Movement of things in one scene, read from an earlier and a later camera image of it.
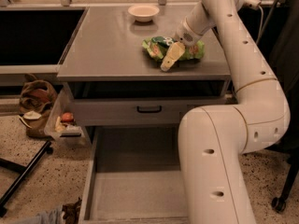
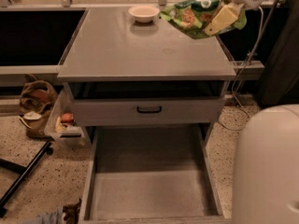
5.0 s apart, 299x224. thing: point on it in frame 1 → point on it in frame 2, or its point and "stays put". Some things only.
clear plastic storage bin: x=61 y=121 stays put
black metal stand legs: x=22 y=171 stays put
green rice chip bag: x=156 y=48 → x=189 y=17
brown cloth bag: x=35 y=98 stays put
